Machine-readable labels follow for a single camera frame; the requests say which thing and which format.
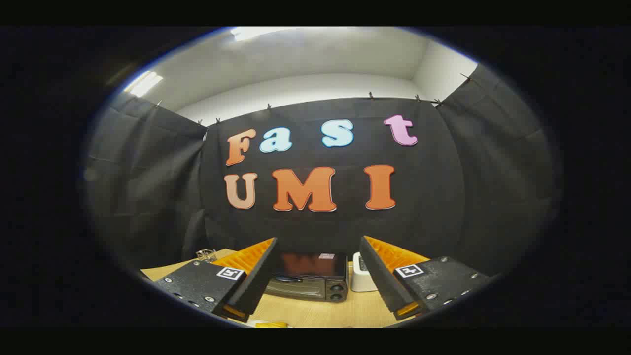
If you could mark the white countertop appliance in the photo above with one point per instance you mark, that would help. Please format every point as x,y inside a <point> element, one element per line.
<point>359,281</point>

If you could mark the black toaster oven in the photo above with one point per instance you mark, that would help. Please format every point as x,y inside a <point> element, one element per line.
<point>305,268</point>

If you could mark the ceiling light panel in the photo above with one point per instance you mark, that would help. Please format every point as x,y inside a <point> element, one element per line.
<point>143,84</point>
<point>256,32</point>

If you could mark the yellow toy croissant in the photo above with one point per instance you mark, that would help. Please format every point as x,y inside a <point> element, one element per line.
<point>273,325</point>

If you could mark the black backdrop cloth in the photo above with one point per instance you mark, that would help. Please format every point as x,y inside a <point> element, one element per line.
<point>434,197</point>

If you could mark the metal mesh utensil holder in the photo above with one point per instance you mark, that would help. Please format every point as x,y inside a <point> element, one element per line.
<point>206,255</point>

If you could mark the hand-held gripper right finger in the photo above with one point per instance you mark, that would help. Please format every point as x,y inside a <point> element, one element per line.
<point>382,281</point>

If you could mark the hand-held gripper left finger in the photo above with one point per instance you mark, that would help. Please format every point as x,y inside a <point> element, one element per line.
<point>256,281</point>

